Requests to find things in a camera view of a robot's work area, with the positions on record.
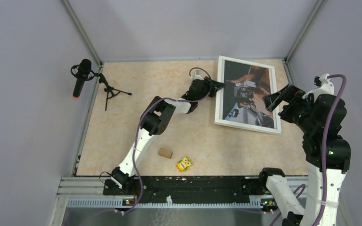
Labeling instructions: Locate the printed photo sheet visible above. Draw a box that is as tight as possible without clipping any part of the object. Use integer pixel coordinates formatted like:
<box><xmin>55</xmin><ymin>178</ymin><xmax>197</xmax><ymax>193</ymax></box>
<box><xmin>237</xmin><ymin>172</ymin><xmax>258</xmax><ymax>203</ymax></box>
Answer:
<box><xmin>222</xmin><ymin>60</ymin><xmax>276</xmax><ymax>129</ymax></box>

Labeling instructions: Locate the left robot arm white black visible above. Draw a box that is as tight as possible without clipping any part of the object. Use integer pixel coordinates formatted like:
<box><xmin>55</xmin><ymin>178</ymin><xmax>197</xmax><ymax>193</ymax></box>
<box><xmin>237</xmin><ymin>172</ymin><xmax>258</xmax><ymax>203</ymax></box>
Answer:
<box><xmin>110</xmin><ymin>77</ymin><xmax>225</xmax><ymax>195</ymax></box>

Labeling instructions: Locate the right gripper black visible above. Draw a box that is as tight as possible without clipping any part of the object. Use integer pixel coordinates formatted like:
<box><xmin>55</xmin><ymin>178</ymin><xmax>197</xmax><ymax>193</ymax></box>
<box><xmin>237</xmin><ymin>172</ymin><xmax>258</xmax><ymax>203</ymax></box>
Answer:
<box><xmin>262</xmin><ymin>82</ymin><xmax>316</xmax><ymax>132</ymax></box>

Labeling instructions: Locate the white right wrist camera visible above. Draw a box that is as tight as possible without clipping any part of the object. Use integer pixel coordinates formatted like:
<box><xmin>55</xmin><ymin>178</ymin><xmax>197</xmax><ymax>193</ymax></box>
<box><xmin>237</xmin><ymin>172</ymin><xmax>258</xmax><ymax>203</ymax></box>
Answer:
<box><xmin>302</xmin><ymin>73</ymin><xmax>334</xmax><ymax>102</ymax></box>

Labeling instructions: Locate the small wooden block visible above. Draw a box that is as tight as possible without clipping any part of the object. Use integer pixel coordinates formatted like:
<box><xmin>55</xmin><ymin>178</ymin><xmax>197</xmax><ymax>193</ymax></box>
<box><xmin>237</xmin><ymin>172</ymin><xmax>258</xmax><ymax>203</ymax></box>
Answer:
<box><xmin>158</xmin><ymin>148</ymin><xmax>173</xmax><ymax>159</ymax></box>

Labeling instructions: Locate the black microphone on tripod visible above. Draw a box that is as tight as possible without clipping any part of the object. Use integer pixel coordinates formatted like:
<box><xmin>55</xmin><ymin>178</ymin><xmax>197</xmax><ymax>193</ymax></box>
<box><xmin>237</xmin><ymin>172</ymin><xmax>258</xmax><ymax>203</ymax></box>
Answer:
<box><xmin>70</xmin><ymin>59</ymin><xmax>132</xmax><ymax>111</ymax></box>

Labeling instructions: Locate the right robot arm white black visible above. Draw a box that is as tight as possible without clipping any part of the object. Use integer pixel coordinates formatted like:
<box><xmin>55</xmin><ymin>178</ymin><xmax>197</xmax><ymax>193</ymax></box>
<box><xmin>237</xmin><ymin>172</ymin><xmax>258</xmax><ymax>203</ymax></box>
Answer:
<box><xmin>257</xmin><ymin>85</ymin><xmax>351</xmax><ymax>226</ymax></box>

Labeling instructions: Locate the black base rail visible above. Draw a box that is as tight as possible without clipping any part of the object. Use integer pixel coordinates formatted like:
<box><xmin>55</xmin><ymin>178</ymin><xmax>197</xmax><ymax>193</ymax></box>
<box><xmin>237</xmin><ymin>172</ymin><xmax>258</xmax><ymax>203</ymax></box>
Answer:
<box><xmin>103</xmin><ymin>176</ymin><xmax>270</xmax><ymax>204</ymax></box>

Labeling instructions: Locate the yellow owl toy block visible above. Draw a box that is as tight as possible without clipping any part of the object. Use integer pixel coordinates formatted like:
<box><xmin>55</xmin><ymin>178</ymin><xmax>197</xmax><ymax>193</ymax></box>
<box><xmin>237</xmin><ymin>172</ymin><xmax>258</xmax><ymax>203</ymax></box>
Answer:
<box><xmin>176</xmin><ymin>156</ymin><xmax>193</xmax><ymax>172</ymax></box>

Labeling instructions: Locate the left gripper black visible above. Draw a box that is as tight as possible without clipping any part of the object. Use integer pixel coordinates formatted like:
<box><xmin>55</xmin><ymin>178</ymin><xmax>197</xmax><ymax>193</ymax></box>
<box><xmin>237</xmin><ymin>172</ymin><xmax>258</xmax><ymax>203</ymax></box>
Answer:
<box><xmin>195</xmin><ymin>76</ymin><xmax>225</xmax><ymax>101</ymax></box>

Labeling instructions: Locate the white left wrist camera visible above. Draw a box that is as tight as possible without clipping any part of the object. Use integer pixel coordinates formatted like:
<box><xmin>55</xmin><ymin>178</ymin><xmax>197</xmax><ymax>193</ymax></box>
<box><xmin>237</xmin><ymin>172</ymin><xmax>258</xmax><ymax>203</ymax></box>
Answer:
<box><xmin>189</xmin><ymin>70</ymin><xmax>204</xmax><ymax>81</ymax></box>

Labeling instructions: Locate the light wooden picture frame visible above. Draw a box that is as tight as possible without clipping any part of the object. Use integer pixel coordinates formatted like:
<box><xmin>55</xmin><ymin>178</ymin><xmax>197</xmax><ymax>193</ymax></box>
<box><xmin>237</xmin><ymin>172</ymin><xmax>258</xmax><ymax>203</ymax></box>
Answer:
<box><xmin>214</xmin><ymin>56</ymin><xmax>282</xmax><ymax>135</ymax></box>

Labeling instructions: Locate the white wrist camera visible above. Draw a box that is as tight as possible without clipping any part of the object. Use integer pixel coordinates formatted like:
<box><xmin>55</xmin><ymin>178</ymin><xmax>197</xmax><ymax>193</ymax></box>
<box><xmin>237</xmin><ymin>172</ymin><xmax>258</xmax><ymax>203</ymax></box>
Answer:
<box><xmin>302</xmin><ymin>73</ymin><xmax>334</xmax><ymax>102</ymax></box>
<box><xmin>189</xmin><ymin>70</ymin><xmax>204</xmax><ymax>81</ymax></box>

